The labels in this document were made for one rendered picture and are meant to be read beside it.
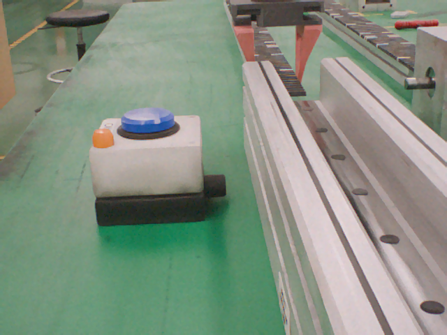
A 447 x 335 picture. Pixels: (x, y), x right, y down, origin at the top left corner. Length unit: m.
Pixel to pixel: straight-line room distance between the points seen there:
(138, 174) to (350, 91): 0.17
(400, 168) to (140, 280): 0.17
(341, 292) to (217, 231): 0.24
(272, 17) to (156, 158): 0.31
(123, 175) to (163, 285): 0.10
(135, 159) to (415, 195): 0.20
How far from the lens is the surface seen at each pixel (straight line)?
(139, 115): 0.48
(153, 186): 0.47
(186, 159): 0.46
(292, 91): 0.71
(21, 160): 0.64
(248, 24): 0.74
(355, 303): 0.22
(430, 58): 0.69
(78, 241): 0.47
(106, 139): 0.46
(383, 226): 0.34
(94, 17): 3.63
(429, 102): 0.69
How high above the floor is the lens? 0.98
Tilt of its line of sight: 21 degrees down
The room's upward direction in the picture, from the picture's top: 2 degrees counter-clockwise
